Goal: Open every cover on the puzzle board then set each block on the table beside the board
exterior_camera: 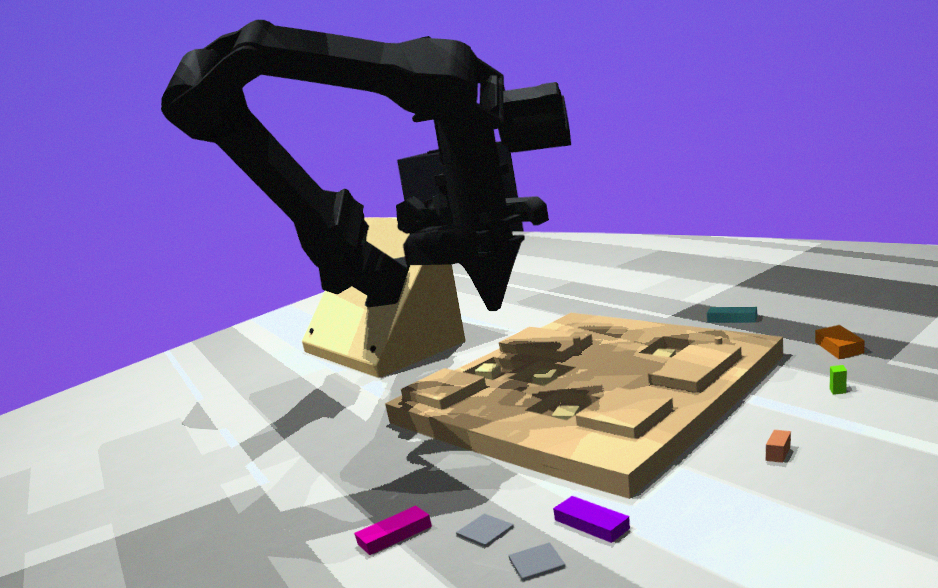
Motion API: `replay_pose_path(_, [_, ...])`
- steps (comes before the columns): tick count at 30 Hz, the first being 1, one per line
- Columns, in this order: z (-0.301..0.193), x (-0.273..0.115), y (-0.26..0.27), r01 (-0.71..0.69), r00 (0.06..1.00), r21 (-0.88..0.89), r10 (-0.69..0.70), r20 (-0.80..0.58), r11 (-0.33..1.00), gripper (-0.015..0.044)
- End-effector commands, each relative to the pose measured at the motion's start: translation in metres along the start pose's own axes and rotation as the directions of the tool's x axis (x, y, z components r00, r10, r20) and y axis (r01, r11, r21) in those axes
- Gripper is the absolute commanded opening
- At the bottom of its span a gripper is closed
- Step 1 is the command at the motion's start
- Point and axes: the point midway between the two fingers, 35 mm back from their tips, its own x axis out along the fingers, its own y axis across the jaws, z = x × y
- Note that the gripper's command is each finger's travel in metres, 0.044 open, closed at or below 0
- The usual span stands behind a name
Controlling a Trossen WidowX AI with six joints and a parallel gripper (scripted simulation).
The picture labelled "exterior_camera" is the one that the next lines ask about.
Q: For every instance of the magenta rectangular block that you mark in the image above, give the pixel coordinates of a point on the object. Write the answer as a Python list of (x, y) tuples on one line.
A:
[(392, 530)]

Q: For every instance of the purple rectangular block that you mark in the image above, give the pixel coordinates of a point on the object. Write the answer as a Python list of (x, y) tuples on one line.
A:
[(592, 519)]

